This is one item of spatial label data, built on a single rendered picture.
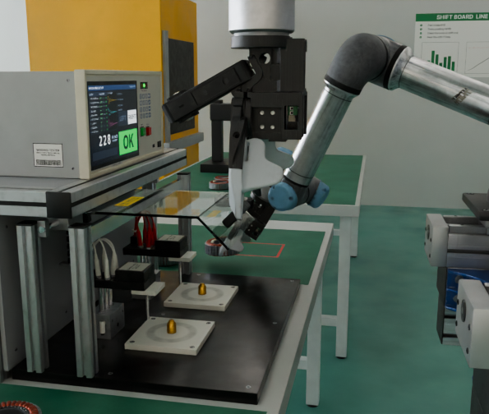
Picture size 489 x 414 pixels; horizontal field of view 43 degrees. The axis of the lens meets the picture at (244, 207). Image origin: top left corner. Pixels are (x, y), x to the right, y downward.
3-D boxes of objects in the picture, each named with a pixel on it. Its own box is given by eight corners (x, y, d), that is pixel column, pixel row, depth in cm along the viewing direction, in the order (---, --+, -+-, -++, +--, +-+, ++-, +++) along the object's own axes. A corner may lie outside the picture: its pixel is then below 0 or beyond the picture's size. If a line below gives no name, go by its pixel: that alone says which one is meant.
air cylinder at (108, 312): (125, 326, 138) (124, 302, 137) (111, 339, 131) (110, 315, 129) (103, 324, 139) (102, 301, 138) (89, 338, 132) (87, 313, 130)
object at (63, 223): (83, 223, 122) (82, 203, 122) (68, 231, 117) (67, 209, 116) (62, 222, 123) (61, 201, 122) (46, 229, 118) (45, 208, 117)
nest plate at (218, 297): (238, 290, 161) (238, 285, 160) (224, 311, 146) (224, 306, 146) (182, 286, 164) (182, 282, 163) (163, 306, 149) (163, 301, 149)
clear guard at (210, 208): (254, 220, 134) (254, 193, 133) (229, 250, 111) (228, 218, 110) (111, 213, 140) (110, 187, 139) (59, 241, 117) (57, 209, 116)
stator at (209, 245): (246, 247, 192) (245, 236, 191) (237, 257, 181) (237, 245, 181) (210, 247, 194) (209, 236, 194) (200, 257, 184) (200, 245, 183)
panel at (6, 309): (138, 267, 180) (134, 163, 174) (8, 370, 117) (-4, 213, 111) (134, 267, 180) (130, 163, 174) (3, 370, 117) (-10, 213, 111)
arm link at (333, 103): (381, 43, 141) (290, 223, 160) (394, 45, 150) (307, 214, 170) (338, 21, 145) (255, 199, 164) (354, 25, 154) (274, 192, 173)
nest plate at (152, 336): (214, 326, 137) (214, 321, 137) (196, 356, 123) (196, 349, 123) (149, 321, 140) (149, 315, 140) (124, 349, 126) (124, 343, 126)
